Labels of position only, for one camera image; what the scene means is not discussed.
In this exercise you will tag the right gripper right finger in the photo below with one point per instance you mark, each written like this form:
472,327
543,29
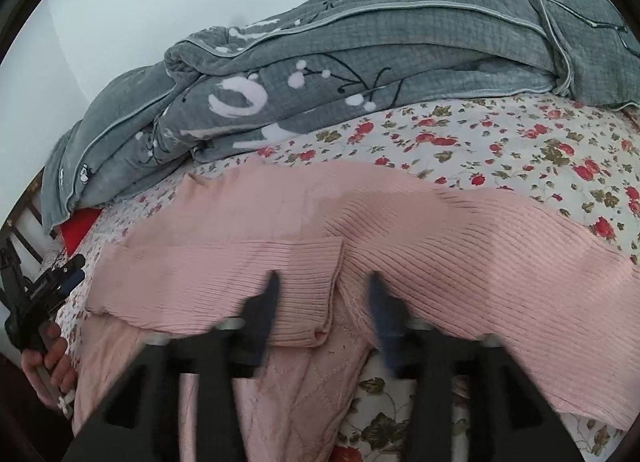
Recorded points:
507,411

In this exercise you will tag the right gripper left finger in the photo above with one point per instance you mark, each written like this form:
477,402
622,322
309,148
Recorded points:
138,419

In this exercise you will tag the pink knit sweater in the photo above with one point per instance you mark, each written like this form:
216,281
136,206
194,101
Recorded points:
472,262

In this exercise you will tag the person's left hand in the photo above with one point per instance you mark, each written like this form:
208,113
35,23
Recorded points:
55,369

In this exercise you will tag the wooden bed headboard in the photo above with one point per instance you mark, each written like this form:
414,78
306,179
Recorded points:
24,229

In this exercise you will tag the red pillow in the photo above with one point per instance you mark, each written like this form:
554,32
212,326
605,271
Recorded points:
75,228

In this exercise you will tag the floral bed sheet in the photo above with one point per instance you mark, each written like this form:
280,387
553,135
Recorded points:
580,161

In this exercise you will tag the grey quilted duvet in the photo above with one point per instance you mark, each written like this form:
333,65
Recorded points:
230,90

